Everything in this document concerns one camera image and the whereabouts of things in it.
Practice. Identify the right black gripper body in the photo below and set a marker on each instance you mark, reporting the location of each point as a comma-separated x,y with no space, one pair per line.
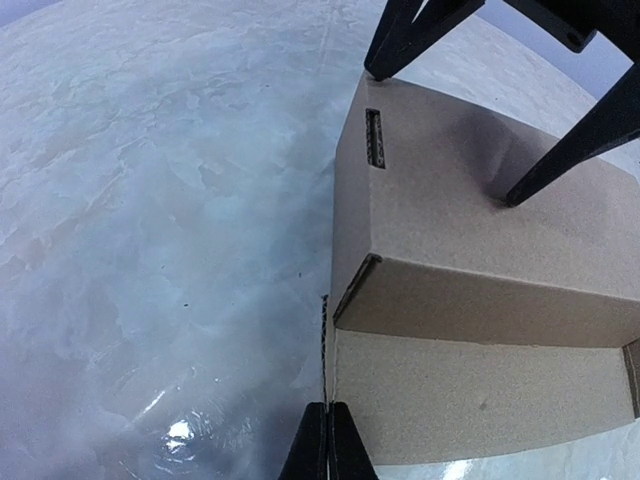
575,23

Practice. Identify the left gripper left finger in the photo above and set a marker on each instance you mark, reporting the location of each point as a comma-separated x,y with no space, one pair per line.
307,457

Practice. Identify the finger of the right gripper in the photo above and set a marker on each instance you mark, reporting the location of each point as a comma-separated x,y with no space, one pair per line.
612,122
408,28

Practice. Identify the brown cardboard box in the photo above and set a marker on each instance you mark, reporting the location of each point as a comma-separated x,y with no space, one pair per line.
459,328

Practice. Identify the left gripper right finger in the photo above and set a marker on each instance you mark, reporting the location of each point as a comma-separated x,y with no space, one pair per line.
347,455

